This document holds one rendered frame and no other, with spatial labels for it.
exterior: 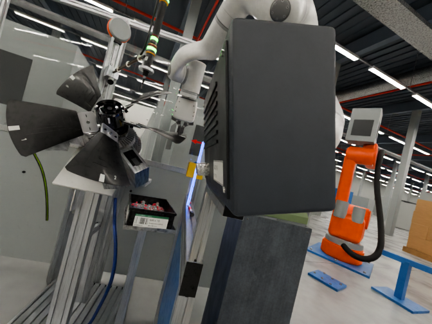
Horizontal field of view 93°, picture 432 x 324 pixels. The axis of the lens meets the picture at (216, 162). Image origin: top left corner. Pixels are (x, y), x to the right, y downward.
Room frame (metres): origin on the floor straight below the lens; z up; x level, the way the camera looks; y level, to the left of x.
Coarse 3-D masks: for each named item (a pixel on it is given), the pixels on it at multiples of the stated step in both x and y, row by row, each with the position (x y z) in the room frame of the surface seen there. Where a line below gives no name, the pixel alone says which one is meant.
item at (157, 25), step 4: (160, 4) 0.95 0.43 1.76; (164, 4) 0.95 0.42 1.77; (160, 8) 0.95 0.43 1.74; (164, 8) 0.95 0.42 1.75; (160, 12) 0.95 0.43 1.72; (164, 12) 0.96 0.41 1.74; (156, 16) 0.95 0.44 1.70; (160, 16) 0.95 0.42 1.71; (156, 20) 0.95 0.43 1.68; (160, 20) 0.95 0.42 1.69; (156, 24) 0.95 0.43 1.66; (160, 24) 0.95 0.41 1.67; (156, 28) 0.95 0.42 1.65; (160, 28) 0.96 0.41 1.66; (152, 32) 0.95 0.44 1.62; (156, 32) 0.95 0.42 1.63; (156, 44) 0.96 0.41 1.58
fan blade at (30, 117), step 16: (16, 112) 0.78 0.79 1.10; (32, 112) 0.80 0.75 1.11; (48, 112) 0.82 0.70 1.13; (64, 112) 0.85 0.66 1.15; (32, 128) 0.80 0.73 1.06; (48, 128) 0.82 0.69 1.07; (64, 128) 0.85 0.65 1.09; (80, 128) 0.88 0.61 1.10; (16, 144) 0.77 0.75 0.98; (32, 144) 0.80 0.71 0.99; (48, 144) 0.83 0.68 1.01
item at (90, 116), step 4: (80, 112) 0.88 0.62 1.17; (84, 112) 0.88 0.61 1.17; (88, 112) 0.89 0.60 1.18; (92, 112) 0.90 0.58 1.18; (80, 116) 0.88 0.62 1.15; (84, 116) 0.89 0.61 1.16; (88, 116) 0.89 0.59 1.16; (92, 116) 0.90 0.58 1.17; (80, 120) 0.88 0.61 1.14; (84, 120) 0.89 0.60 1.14; (88, 120) 0.90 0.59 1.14; (92, 120) 0.91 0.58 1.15; (80, 124) 0.88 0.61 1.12; (84, 124) 0.89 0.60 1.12; (88, 124) 0.90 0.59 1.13; (92, 124) 0.91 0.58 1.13; (96, 124) 0.92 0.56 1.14; (84, 128) 0.90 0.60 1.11; (88, 128) 0.90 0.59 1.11; (92, 128) 0.91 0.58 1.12; (96, 128) 0.92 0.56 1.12; (84, 132) 0.90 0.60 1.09; (88, 132) 0.91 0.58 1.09
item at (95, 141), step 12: (96, 144) 0.80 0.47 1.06; (108, 144) 0.84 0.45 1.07; (84, 156) 0.74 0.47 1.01; (96, 156) 0.77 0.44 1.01; (108, 156) 0.81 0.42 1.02; (120, 156) 0.88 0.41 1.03; (72, 168) 0.69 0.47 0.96; (84, 168) 0.72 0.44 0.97; (96, 168) 0.75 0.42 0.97; (108, 168) 0.79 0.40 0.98; (120, 168) 0.84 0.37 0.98; (96, 180) 0.73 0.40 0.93; (108, 180) 0.76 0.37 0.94; (120, 180) 0.80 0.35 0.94
